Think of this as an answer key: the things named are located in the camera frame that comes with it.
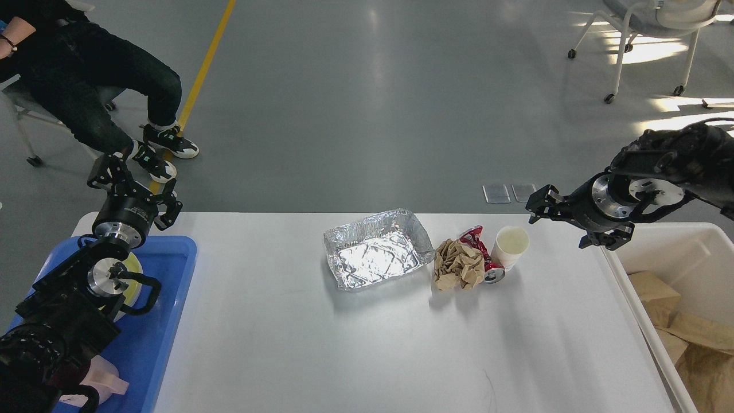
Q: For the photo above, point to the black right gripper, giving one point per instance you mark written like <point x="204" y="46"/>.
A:
<point x="601" y="204"/>

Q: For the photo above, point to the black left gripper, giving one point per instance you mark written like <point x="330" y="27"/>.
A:
<point x="123" y="214"/>

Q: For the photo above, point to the yellow plastic plate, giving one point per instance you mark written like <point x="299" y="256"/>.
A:
<point x="135" y="267"/>

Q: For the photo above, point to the crushed red can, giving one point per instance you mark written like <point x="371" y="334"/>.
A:
<point x="493" y="270"/>

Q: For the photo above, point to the brown paper bag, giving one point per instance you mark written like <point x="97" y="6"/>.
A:
<point x="660" y="300"/>
<point x="706" y="367"/>

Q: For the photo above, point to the brown paper ball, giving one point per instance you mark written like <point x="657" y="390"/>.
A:
<point x="458" y="265"/>

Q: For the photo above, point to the pink mug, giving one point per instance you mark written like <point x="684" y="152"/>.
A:
<point x="99" y="374"/>

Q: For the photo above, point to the aluminium foil tray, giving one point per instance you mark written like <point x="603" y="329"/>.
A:
<point x="378" y="248"/>

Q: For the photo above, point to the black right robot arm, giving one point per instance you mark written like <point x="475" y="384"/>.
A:
<point x="658" y="173"/>

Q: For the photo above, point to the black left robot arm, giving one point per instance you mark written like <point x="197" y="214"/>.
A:
<point x="69" y="317"/>

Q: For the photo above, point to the black white sneaker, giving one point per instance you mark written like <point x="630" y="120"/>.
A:
<point x="160" y="171"/>
<point x="171" y="139"/>

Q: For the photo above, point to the white plastic bin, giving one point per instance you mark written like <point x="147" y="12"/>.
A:
<point x="696" y="260"/>

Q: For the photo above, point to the brown paper in bin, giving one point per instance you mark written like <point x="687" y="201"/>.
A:
<point x="675" y="347"/>

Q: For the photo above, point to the seated person in black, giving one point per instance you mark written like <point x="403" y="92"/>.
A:
<point x="65" y="59"/>

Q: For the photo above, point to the blue plastic tray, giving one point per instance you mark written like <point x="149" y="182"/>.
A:
<point x="141" y="351"/>

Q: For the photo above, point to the white office chair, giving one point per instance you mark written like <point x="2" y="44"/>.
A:
<point x="656" y="19"/>

